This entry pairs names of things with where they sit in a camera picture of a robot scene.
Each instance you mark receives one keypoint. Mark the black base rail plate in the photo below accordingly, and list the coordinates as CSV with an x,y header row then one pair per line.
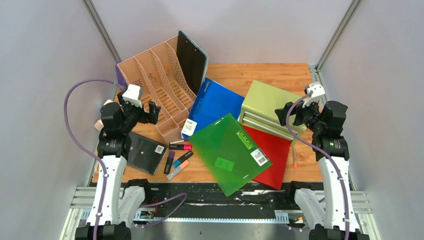
x,y
205,200

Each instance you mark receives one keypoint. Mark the purple highlighter marker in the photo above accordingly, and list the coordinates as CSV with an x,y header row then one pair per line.
x,y
169,162

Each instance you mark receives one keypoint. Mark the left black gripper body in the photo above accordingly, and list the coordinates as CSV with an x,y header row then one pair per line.
x,y
133,113

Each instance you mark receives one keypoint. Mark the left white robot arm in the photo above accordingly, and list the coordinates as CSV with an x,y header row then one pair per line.
x,y
113,210

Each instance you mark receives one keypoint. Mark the orange highlighter marker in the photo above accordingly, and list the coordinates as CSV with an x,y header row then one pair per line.
x,y
177,169

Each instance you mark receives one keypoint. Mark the pink highlighter marker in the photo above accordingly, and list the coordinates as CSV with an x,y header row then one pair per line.
x,y
186,147

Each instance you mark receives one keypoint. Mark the black notebook with sticker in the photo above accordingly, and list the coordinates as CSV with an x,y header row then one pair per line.
x,y
145,154

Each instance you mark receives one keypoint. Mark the black clipboard blue back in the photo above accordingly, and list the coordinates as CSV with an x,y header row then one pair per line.
x,y
193,61

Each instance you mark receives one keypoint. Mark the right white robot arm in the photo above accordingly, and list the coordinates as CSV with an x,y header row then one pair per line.
x,y
336,219

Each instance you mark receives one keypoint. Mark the blue white eraser block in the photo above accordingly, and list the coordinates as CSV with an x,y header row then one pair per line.
x,y
107,102

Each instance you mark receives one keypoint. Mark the white red whiteboard marker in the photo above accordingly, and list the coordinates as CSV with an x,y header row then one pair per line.
x,y
177,142

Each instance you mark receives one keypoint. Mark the beige plastic file organizer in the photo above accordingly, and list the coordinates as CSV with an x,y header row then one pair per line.
x,y
158,71

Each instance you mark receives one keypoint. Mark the red binder folder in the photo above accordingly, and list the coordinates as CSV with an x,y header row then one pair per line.
x,y
277,150

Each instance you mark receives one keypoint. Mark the blue binder folder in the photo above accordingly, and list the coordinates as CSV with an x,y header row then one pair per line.
x,y
212,102

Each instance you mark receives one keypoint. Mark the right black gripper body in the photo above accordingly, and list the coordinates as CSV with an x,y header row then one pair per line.
x,y
307,115

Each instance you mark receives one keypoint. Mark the beige rolled tube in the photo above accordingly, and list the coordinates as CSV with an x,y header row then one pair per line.
x,y
99,125

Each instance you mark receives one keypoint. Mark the green translucent plastic folder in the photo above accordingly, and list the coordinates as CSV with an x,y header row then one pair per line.
x,y
231,156

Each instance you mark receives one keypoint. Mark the orange tip pen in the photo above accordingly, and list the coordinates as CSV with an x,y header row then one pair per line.
x,y
294,155

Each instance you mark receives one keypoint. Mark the blue highlighter marker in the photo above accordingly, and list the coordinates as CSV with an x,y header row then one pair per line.
x,y
182,158

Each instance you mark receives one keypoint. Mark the green metal drawer cabinet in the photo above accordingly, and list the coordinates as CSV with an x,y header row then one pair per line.
x,y
258,109

